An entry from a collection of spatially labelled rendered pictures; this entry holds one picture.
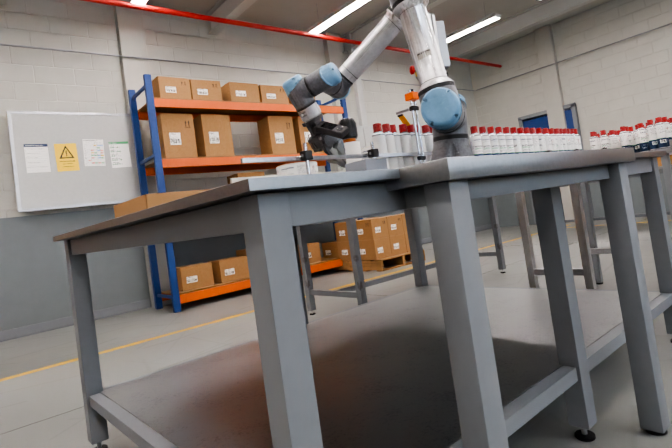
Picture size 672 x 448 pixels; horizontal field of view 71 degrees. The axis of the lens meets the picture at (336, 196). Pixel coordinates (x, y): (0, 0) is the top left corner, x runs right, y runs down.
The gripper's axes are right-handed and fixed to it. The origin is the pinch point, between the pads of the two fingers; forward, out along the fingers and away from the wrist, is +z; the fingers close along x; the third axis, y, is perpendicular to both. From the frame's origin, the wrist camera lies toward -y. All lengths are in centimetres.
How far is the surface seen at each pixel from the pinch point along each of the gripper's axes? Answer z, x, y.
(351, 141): 3.1, -32.6, 26.0
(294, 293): -10, 77, -61
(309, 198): -20, 63, -60
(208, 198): -29, 74, -51
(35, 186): -62, -3, 436
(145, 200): -31, 70, -12
